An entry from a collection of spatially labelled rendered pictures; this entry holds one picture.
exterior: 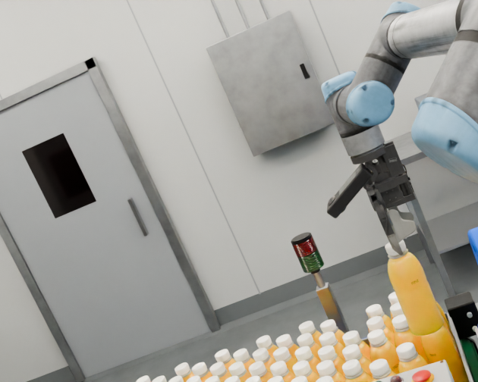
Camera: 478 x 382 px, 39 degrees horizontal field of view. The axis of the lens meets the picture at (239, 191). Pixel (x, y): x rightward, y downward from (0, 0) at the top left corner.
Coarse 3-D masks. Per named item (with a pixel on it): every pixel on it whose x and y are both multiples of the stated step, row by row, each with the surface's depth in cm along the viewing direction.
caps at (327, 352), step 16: (288, 336) 174; (304, 336) 170; (320, 336) 166; (224, 352) 181; (240, 352) 177; (256, 352) 172; (288, 352) 167; (304, 352) 161; (320, 352) 157; (176, 368) 184; (192, 368) 180; (224, 368) 174; (240, 368) 169; (256, 368) 164; (272, 368) 160; (304, 368) 154; (320, 368) 150
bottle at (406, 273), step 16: (400, 256) 133; (400, 272) 132; (416, 272) 132; (400, 288) 134; (416, 288) 133; (400, 304) 136; (416, 304) 133; (432, 304) 134; (416, 320) 134; (432, 320) 134
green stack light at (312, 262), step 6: (318, 252) 191; (300, 258) 191; (306, 258) 190; (312, 258) 190; (318, 258) 191; (300, 264) 192; (306, 264) 191; (312, 264) 190; (318, 264) 191; (306, 270) 192; (312, 270) 191
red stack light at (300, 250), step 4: (312, 236) 191; (308, 240) 190; (312, 240) 190; (292, 244) 192; (300, 244) 189; (304, 244) 189; (308, 244) 190; (312, 244) 190; (296, 248) 190; (300, 248) 190; (304, 248) 189; (308, 248) 190; (312, 248) 190; (316, 248) 191; (296, 252) 192; (300, 252) 190; (304, 252) 190; (308, 252) 190; (312, 252) 190; (300, 256) 191; (304, 256) 190
